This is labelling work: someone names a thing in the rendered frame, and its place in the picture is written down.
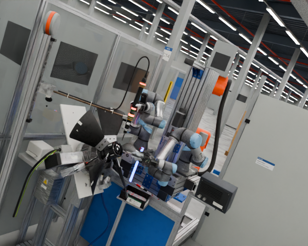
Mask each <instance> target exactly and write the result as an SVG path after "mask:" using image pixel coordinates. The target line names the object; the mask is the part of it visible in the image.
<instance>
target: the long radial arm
mask: <svg viewBox="0 0 308 246"><path fill-rule="evenodd" d="M60 157H61V162H62V164H61V165H59V166H56V167H53V168H57V167H64V166H70V165H73V164H77V163H79V162H84V163H85V162H87V161H89V160H91V159H92V157H91V152H90V151H79V152H66V153H60Z"/></svg>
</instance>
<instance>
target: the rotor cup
mask: <svg viewBox="0 0 308 246"><path fill-rule="evenodd" d="M110 144H111V145H110ZM108 145H110V146H108ZM116 148H118V150H117V149H116ZM97 152H98V156H99V158H100V160H101V161H102V160H103V158H105V157H106V155H107V153H109V155H108V158H107V161H106V163H109V162H110V161H111V160H113V159H116V158H119V157H121V156H122V154H123V148H122V145H121V144H120V143H119V142H118V141H114V142H111V143H108V144H107V145H106V146H105V147H104V148H103V150H101V151H100V150H97ZM112 154H114V155H112ZM111 155H112V156H111Z"/></svg>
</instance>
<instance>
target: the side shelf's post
mask: <svg viewBox="0 0 308 246"><path fill-rule="evenodd" d="M42 170H43V169H42ZM42 170H39V173H38V176H37V178H36V181H35V185H34V188H33V191H32V194H31V197H30V200H29V203H28V206H27V210H26V213H25V216H24V219H23V222H22V226H21V228H20V232H19V235H18V238H17V241H16V244H15V245H18V244H21V243H23V242H24V238H25V235H26V232H27V229H28V226H29V223H30V220H31V217H32V214H33V211H34V208H35V205H36V201H37V198H35V197H34V196H33V195H34V192H35V189H36V186H37V183H38V180H39V177H40V174H41V171H42Z"/></svg>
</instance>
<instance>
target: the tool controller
mask: <svg viewBox="0 0 308 246"><path fill-rule="evenodd" d="M237 190H238V187H236V186H234V185H232V184H231V183H229V182H227V181H225V180H223V179H221V178H219V177H217V176H215V175H213V174H212V173H210V172H208V171H207V172H205V173H204V174H203V175H202V176H201V178H200V181H199V184H198V187H197V190H196V193H195V197H197V198H198V199H200V200H202V201H203V202H205V203H207V204H208V205H210V206H212V207H214V208H215V209H217V210H219V211H220V212H222V213H224V214H225V213H226V212H227V211H228V210H229V208H230V207H231V204H232V202H233V200H234V197H235V195H236V192H237Z"/></svg>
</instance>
